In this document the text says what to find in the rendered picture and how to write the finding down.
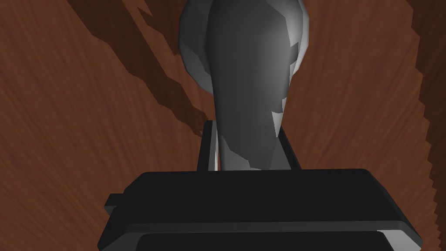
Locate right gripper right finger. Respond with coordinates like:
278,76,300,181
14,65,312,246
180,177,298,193
268,126,302,171

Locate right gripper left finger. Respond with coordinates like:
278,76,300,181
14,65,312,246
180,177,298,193
196,120,221,172

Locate grey door handle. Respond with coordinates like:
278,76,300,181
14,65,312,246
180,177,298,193
178,0,310,171

